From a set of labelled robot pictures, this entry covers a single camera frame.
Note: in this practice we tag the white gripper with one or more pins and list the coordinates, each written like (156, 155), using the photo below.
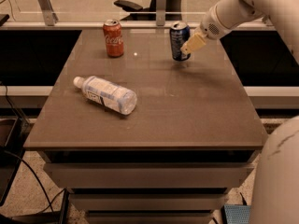
(209, 29)

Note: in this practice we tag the middle metal glass bracket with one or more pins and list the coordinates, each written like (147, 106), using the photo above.
(160, 12)

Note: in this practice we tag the blue perforated box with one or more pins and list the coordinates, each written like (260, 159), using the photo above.
(235, 214)

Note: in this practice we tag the metal glass bracket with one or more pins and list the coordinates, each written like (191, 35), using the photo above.
(160, 12)
(49, 15)

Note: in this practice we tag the grey drawer cabinet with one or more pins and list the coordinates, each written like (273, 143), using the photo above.
(190, 139)

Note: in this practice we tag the blue pepsi can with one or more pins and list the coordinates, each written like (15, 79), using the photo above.
(179, 33)

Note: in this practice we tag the red coca-cola can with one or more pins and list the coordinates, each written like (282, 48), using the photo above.
(113, 37)

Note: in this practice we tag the clear plastic water bottle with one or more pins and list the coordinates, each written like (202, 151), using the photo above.
(107, 94)

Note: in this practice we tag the left metal glass bracket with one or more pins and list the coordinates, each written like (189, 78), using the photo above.
(49, 15)

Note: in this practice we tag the black office chair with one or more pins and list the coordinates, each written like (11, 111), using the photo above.
(139, 13)

